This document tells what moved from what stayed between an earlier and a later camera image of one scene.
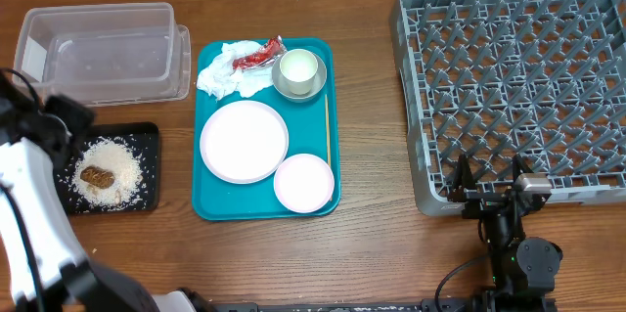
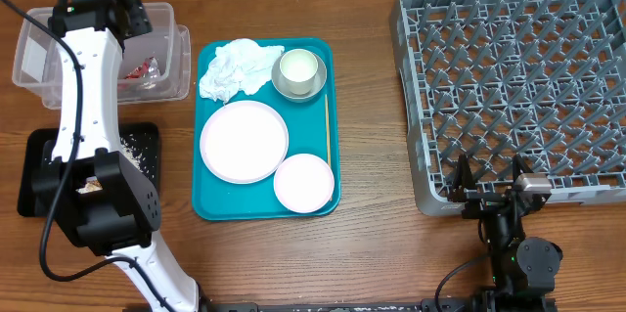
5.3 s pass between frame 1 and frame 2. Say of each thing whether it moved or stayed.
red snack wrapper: moved
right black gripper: stayed
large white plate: stayed
